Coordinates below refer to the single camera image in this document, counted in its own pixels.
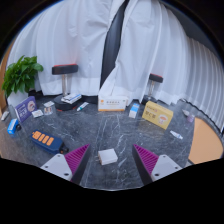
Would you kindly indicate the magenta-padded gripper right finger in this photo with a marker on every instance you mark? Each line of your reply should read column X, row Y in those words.
column 163, row 166

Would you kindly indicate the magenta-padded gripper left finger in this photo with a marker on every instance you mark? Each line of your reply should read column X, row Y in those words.
column 60, row 165

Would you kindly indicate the white multi-port charger block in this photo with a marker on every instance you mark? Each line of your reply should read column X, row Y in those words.
column 108, row 156

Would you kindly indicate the blue power strip orange sockets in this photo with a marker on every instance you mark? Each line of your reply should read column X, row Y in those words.
column 46, row 141

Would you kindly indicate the small white and blue tube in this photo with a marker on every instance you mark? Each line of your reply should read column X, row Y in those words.
column 176, row 134

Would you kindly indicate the orange wooden side table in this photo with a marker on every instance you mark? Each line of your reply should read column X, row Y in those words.
column 205, row 140

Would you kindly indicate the yellow cardboard box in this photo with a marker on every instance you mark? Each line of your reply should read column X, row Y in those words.
column 157, row 115

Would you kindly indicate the small purple cup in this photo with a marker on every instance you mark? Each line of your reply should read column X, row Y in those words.
column 190, row 118

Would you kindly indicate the small black round object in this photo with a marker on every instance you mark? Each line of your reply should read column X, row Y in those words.
column 19, row 127

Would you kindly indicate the pill blister pack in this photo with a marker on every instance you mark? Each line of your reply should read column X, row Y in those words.
column 48, row 110

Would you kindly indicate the white sachet with orange print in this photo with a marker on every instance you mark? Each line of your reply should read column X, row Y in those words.
column 37, row 113

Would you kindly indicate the white flat sachet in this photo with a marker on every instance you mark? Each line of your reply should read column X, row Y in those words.
column 49, row 103

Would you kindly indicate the small blue and white box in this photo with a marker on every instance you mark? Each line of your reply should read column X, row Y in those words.
column 134, row 110

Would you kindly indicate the white and blue flat box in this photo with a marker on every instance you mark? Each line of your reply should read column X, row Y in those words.
column 71, row 98

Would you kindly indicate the white flat packet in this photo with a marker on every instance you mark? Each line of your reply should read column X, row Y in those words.
column 5, row 115

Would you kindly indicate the white and orange tissue box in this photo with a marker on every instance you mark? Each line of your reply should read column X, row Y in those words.
column 112, row 104

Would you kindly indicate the sheer pleated white curtain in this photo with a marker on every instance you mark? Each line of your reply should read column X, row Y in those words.
column 208, row 83

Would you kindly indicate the green potted plant white pot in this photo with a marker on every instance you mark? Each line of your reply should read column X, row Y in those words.
column 20, row 75

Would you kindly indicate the narrow white curtain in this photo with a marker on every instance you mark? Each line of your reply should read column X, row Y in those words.
column 150, row 46

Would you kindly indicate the wide white curtain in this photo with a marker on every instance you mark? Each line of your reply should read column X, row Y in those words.
column 73, row 36

